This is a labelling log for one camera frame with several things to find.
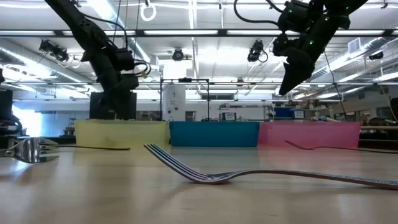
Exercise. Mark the black ceiling fixture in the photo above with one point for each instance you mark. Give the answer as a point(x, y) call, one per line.
point(376, 56)

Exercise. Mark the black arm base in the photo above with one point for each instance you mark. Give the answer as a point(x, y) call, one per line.
point(6, 102)

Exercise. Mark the black ceiling camera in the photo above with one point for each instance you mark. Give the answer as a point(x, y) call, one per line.
point(54, 49)
point(178, 54)
point(256, 51)

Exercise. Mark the white air vent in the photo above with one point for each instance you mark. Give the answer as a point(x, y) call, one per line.
point(354, 45)

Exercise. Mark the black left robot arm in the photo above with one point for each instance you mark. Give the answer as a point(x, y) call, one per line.
point(84, 28)

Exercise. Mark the yellow plastic bin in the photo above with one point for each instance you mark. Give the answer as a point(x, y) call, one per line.
point(121, 133)

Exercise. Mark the white cabinet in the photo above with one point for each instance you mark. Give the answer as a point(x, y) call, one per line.
point(173, 102)

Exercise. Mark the small blue box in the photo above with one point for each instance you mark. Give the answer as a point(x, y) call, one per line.
point(228, 116)

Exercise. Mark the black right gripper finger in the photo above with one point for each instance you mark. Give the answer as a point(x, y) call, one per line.
point(289, 77)
point(303, 74)

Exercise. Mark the silver fork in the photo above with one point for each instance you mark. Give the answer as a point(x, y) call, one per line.
point(211, 178)
point(28, 151)

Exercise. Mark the wooden side table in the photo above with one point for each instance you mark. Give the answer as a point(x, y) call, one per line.
point(379, 137)

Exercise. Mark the pink plastic bin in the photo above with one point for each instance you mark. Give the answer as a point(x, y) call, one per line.
point(311, 133)

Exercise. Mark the blue storage boxes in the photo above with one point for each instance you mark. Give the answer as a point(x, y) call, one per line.
point(283, 112)

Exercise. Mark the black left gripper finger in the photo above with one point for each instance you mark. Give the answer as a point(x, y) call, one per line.
point(124, 112)
point(112, 112)

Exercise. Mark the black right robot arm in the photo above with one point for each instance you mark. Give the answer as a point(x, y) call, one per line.
point(329, 25)

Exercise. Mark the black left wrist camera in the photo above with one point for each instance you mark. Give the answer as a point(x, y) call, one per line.
point(129, 82)

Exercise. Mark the blue plastic bin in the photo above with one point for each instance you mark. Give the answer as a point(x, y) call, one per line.
point(217, 133)

